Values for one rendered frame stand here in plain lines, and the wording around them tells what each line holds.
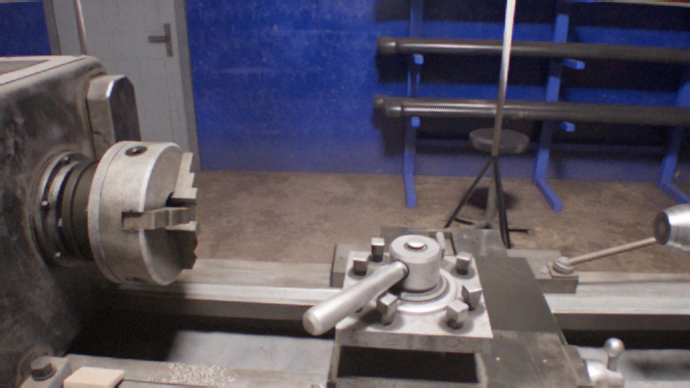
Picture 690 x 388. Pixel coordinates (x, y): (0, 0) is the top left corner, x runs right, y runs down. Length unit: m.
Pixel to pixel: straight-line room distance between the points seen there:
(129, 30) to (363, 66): 1.75
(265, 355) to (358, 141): 2.97
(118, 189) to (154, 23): 3.29
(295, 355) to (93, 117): 0.64
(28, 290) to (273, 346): 0.51
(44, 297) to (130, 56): 3.35
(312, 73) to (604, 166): 2.37
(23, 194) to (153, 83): 3.30
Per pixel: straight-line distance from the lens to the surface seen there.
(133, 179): 0.86
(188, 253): 0.98
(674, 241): 0.99
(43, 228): 0.95
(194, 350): 1.20
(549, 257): 1.28
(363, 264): 0.63
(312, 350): 1.17
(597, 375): 0.73
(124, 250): 0.87
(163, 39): 4.09
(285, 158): 4.09
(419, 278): 0.58
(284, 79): 3.92
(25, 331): 0.98
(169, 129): 4.24
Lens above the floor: 1.48
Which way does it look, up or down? 24 degrees down
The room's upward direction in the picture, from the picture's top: straight up
